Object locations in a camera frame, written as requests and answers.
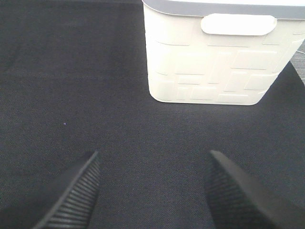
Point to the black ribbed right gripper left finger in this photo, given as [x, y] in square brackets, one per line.
[71, 199]

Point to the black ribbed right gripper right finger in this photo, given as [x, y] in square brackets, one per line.
[239, 201]

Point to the white plastic basket grey rim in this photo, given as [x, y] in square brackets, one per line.
[219, 51]

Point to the black table cloth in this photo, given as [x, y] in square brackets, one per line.
[73, 78]

